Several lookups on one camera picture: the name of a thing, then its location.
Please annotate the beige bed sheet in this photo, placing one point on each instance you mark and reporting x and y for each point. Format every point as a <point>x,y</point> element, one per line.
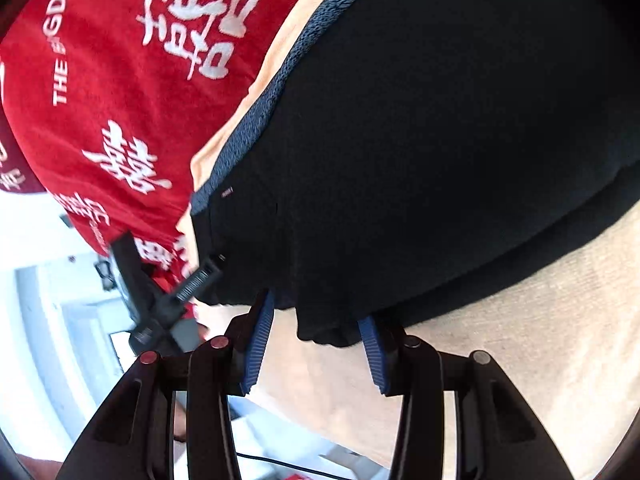
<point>505,390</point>

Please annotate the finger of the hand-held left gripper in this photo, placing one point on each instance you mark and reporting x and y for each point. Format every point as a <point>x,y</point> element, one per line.
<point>196,284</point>

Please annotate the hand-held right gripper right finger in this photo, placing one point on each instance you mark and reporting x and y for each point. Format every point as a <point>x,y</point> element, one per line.
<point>375,357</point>

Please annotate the black pants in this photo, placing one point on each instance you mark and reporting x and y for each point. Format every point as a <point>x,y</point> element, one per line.
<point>425,150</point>

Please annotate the maroon printed cloth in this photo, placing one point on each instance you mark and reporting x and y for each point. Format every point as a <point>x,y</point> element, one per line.
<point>15,160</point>

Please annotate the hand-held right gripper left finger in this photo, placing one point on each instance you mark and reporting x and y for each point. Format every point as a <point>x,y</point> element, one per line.
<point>258,347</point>

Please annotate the red printed blanket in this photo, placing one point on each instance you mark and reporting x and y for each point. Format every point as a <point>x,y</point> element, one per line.
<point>110,70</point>

